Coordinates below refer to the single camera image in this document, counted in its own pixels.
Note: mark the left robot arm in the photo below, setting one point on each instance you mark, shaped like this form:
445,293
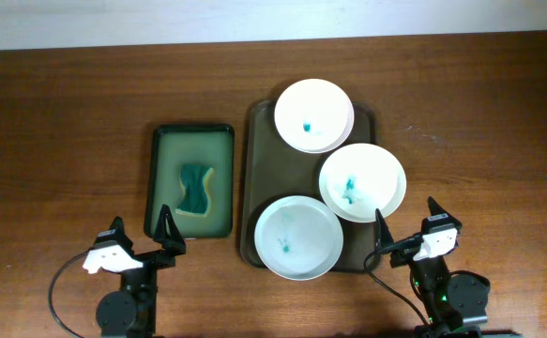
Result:
131,310

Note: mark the green and yellow sponge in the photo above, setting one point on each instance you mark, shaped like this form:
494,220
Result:
194,180

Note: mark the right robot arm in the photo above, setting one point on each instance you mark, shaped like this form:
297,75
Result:
454,301

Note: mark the small dark green tray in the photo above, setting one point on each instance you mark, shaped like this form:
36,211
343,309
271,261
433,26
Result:
207,144

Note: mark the white plate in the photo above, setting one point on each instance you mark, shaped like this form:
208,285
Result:
357,180
314,116
298,238

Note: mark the white plate top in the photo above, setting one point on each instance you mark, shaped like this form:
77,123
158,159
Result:
314,116

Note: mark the white plate bottom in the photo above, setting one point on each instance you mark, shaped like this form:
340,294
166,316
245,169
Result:
298,238

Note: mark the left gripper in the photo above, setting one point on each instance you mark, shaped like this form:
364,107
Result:
174,246

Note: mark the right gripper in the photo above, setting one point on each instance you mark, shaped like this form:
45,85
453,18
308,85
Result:
385,236

